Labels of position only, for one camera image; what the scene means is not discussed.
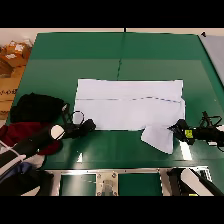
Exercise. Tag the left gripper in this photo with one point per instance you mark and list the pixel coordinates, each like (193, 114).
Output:
(86, 126)

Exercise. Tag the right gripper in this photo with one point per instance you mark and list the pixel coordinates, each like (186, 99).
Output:
(184, 131)

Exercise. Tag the white shirt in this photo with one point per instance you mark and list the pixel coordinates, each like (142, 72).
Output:
(126, 106)

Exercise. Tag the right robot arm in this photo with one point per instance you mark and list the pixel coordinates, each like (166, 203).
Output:
(210, 133)

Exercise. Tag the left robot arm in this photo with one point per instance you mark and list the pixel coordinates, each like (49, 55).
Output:
(30, 143)

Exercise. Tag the black garment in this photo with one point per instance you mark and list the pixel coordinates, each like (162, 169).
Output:
(36, 108)

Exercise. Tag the heap of clothes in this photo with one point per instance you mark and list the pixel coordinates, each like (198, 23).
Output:
(33, 164)

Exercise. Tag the red garment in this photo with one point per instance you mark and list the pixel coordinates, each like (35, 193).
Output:
(20, 130)

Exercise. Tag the brown cardboard box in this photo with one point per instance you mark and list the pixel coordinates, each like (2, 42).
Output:
(13, 55)
(9, 88)

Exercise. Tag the silver frame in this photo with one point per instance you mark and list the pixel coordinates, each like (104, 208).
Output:
(106, 183)

